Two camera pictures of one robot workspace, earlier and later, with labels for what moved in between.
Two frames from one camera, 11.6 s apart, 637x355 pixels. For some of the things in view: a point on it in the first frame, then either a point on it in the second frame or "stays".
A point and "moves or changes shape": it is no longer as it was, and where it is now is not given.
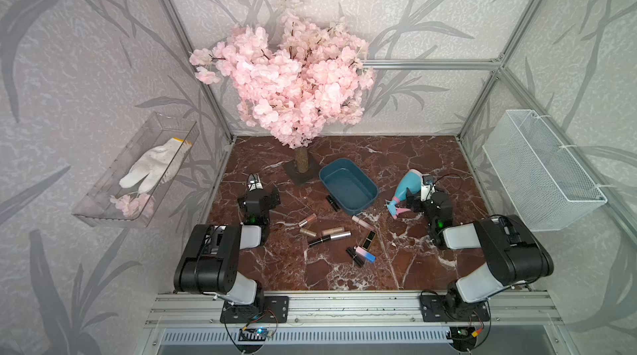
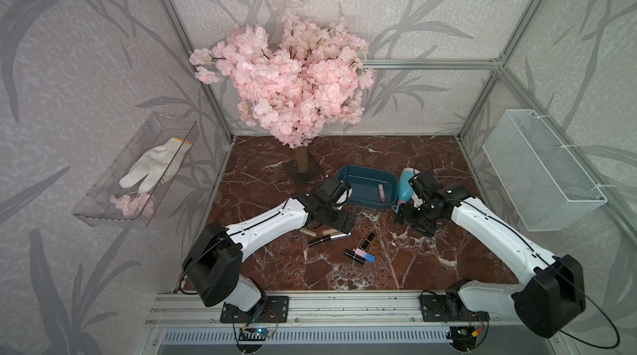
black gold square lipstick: (367, 243) stays
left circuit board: (259, 334) stays
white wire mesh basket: (538, 173) stays
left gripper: (271, 198) → (340, 224)
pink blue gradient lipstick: (369, 256) stays
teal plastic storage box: (352, 189) moves or changes shape
